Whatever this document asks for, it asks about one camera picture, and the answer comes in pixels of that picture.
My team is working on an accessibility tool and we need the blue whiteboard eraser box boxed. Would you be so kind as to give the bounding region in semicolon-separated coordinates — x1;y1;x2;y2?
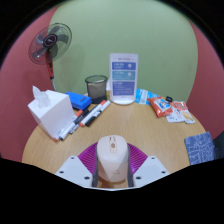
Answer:
65;91;93;111

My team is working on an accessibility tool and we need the black mesh pen cup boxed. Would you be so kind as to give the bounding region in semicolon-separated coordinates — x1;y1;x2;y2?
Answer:
84;74;109;105

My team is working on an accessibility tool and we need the black-capped white marker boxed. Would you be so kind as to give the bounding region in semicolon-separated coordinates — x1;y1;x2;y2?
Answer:
58;108;90;141
85;100;111;128

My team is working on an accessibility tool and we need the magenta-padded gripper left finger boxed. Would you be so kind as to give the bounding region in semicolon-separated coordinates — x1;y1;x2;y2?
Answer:
54;141;100;189

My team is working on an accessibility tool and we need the blue white wipes packet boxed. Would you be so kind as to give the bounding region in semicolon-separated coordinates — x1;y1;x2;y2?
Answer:
135;88;160;105

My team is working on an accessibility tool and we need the black standing fan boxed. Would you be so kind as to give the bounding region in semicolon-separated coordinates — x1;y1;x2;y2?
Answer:
28;22;73;92

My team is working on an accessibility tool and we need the white tissue box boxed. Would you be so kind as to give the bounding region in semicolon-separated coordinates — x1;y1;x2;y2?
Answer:
27;85;76;140

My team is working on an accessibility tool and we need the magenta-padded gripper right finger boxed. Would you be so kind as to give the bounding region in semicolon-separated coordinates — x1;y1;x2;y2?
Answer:
126;142;171;188

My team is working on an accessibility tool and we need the blue patterned mouse pad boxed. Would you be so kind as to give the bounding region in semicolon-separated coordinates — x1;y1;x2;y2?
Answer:
184;131;216;166

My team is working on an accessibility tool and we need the pale pink computer mouse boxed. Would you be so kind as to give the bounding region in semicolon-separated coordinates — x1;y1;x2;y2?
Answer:
96;134;130;183

